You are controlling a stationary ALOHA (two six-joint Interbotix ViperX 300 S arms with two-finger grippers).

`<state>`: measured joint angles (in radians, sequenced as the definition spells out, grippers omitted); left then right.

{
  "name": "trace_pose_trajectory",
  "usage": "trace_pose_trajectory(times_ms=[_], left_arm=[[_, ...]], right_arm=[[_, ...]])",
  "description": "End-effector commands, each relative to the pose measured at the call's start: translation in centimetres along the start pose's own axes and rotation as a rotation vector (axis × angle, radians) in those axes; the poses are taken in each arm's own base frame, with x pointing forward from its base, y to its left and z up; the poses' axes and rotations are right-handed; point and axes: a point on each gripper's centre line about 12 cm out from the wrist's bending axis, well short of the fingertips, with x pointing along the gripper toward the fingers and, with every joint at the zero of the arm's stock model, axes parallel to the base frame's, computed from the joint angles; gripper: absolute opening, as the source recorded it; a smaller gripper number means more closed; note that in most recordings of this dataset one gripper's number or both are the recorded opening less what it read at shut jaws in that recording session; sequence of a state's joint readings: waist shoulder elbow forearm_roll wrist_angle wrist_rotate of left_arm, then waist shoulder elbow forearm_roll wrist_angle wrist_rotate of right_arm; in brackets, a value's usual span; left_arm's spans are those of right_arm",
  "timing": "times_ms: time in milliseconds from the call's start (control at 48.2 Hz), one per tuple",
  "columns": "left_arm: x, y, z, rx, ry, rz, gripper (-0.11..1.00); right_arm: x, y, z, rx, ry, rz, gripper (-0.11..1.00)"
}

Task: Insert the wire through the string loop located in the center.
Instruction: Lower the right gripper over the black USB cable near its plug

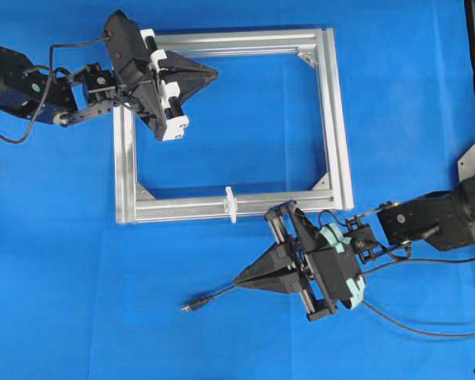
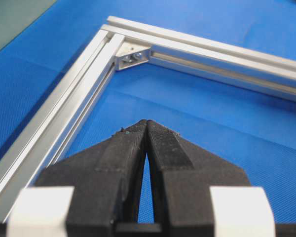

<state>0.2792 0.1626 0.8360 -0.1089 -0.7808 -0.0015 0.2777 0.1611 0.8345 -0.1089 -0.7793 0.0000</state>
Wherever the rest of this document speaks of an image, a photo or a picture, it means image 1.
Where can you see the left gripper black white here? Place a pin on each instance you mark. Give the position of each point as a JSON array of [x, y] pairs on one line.
[[136, 60]]

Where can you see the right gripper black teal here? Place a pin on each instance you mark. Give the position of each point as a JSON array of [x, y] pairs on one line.
[[316, 263]]

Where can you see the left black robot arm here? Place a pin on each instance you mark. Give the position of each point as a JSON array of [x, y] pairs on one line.
[[55, 95]]

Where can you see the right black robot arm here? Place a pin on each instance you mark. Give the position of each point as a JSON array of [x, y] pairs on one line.
[[445, 220]]

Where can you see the white zip tie loop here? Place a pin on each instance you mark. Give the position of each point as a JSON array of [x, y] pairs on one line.
[[230, 204]]

